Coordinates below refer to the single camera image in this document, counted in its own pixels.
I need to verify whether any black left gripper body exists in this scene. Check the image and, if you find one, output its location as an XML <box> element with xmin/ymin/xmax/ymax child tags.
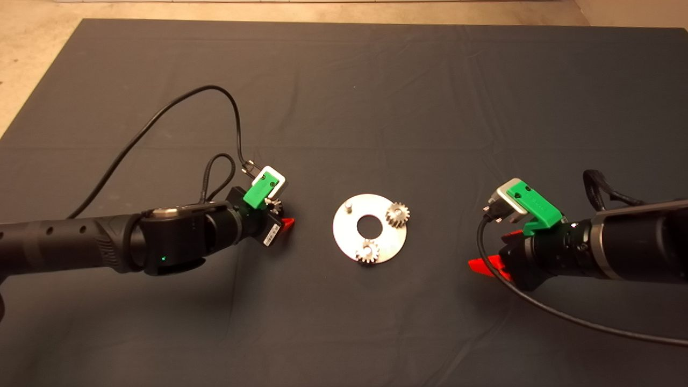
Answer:
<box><xmin>226</xmin><ymin>185</ymin><xmax>284</xmax><ymax>248</ymax></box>

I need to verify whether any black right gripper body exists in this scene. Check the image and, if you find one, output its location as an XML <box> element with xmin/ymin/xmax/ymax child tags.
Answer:
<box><xmin>499</xmin><ymin>220</ymin><xmax>584</xmax><ymax>291</ymax></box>

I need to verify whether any dark steel planetary gear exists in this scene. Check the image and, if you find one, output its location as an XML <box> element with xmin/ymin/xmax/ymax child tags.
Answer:
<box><xmin>385</xmin><ymin>202</ymin><xmax>411</xmax><ymax>228</ymax></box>

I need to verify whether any round metal carrier plate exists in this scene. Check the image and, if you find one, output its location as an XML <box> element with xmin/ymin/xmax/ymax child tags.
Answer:
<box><xmin>333</xmin><ymin>193</ymin><xmax>407</xmax><ymax>264</ymax></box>

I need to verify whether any dark grey table cloth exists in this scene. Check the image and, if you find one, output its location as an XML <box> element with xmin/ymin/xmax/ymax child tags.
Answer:
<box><xmin>0</xmin><ymin>19</ymin><xmax>688</xmax><ymax>387</ymax></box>

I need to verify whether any green left camera mount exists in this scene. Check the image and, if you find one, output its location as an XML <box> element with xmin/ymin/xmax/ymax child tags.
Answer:
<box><xmin>243</xmin><ymin>177</ymin><xmax>276</xmax><ymax>210</ymax></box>

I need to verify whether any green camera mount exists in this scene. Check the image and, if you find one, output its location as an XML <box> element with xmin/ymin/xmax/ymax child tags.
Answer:
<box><xmin>508</xmin><ymin>182</ymin><xmax>564</xmax><ymax>236</ymax></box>
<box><xmin>243</xmin><ymin>177</ymin><xmax>276</xmax><ymax>210</ymax></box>

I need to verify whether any green right camera mount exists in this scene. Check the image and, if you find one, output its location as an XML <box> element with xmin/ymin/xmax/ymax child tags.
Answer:
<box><xmin>508</xmin><ymin>182</ymin><xmax>564</xmax><ymax>236</ymax></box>

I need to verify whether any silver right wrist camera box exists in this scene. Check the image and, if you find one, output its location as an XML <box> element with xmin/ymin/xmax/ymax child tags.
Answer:
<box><xmin>484</xmin><ymin>177</ymin><xmax>531</xmax><ymax>223</ymax></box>

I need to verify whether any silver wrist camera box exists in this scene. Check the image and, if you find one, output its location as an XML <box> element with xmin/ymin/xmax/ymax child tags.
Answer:
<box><xmin>484</xmin><ymin>177</ymin><xmax>531</xmax><ymax>223</ymax></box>
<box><xmin>260</xmin><ymin>166</ymin><xmax>288</xmax><ymax>198</ymax></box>

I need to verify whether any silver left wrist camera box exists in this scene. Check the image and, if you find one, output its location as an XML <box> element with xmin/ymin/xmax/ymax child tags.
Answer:
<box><xmin>260</xmin><ymin>166</ymin><xmax>288</xmax><ymax>198</ymax></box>

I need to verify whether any braided black left arm cable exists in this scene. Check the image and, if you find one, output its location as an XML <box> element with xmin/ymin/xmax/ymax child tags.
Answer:
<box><xmin>201</xmin><ymin>153</ymin><xmax>237</xmax><ymax>204</ymax></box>

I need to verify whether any braided black arm cable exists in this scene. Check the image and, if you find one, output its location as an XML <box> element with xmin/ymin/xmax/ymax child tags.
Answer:
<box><xmin>201</xmin><ymin>153</ymin><xmax>237</xmax><ymax>204</ymax></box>
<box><xmin>583</xmin><ymin>169</ymin><xmax>646</xmax><ymax>213</ymax></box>

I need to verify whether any braided black right arm cable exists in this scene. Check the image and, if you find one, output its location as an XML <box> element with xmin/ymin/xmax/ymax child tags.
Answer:
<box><xmin>583</xmin><ymin>169</ymin><xmax>646</xmax><ymax>213</ymax></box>

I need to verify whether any thin black left camera cable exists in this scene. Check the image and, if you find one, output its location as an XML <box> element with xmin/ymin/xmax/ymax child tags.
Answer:
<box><xmin>67</xmin><ymin>85</ymin><xmax>260</xmax><ymax>219</ymax></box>

